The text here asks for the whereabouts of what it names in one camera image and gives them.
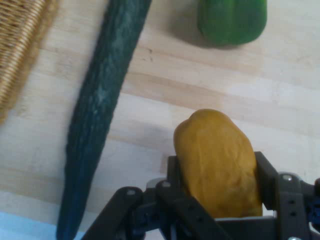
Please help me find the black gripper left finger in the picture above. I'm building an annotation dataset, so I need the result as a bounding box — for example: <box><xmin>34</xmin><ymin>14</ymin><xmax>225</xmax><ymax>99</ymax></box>
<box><xmin>81</xmin><ymin>154</ymin><xmax>227</xmax><ymax>240</ymax></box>

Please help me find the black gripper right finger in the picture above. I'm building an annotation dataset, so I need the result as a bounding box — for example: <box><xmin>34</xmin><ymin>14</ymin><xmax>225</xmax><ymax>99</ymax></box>
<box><xmin>254</xmin><ymin>150</ymin><xmax>320</xmax><ymax>240</ymax></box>

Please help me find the yellow potato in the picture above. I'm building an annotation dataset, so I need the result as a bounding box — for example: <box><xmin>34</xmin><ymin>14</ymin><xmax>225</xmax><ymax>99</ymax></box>
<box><xmin>173</xmin><ymin>108</ymin><xmax>264</xmax><ymax>219</ymax></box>

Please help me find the dark green cucumber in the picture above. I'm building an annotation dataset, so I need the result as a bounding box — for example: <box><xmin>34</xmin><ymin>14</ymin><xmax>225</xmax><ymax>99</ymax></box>
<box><xmin>55</xmin><ymin>0</ymin><xmax>154</xmax><ymax>240</ymax></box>

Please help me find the wooden cutting board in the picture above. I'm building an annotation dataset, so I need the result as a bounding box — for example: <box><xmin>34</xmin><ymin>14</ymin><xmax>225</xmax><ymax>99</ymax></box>
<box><xmin>0</xmin><ymin>0</ymin><xmax>320</xmax><ymax>240</ymax></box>

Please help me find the green bell pepper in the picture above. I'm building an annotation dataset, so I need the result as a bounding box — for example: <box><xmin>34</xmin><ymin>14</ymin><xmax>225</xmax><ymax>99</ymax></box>
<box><xmin>196</xmin><ymin>0</ymin><xmax>268</xmax><ymax>48</ymax></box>

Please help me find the woven wicker basket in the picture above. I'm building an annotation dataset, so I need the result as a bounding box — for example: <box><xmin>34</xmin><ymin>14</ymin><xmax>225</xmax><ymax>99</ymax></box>
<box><xmin>0</xmin><ymin>0</ymin><xmax>61</xmax><ymax>124</ymax></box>

